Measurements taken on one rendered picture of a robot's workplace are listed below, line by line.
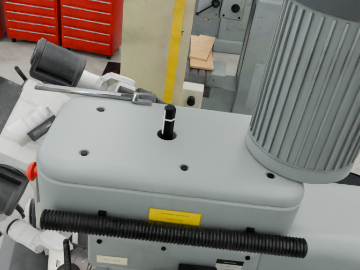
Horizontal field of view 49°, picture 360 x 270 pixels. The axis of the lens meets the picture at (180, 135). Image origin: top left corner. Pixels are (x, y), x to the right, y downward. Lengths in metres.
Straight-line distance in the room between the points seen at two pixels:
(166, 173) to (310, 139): 0.24
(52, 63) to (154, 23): 1.29
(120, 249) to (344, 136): 0.45
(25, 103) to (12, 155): 0.16
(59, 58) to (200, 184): 0.74
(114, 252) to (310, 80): 0.47
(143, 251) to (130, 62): 1.91
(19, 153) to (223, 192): 0.74
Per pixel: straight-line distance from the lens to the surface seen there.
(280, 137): 0.67
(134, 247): 0.77
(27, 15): 5.87
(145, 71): 2.58
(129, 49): 2.53
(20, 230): 1.49
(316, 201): 0.89
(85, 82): 1.53
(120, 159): 0.66
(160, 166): 0.66
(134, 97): 0.83
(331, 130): 0.64
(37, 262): 2.22
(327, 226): 0.84
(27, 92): 1.25
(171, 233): 0.67
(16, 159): 1.24
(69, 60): 1.26
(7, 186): 1.25
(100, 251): 0.79
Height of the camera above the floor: 2.30
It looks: 34 degrees down
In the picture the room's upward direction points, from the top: 9 degrees clockwise
